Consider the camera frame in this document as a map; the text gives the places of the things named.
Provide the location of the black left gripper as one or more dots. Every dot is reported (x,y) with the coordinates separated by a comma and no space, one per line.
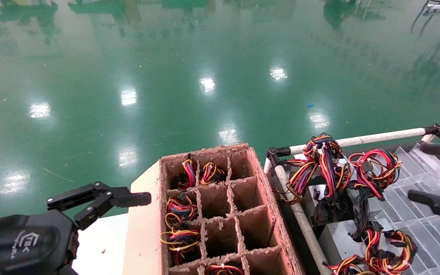
(25,244)

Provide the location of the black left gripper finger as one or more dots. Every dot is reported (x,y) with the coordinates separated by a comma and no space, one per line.
(132,199)

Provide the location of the black pipe corner connector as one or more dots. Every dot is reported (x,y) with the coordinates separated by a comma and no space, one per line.
(439,131)
(275,154)

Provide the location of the short white pipe stub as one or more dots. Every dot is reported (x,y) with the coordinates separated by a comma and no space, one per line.
(428,138)

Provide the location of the clear ribbed plastic tray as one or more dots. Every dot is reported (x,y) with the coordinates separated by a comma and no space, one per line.
(426,244)

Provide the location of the brown divided cardboard box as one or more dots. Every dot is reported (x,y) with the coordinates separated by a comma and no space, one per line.
(250,191)

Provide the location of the long white frame pipe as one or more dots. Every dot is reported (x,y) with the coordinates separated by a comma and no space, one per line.
(376,138)

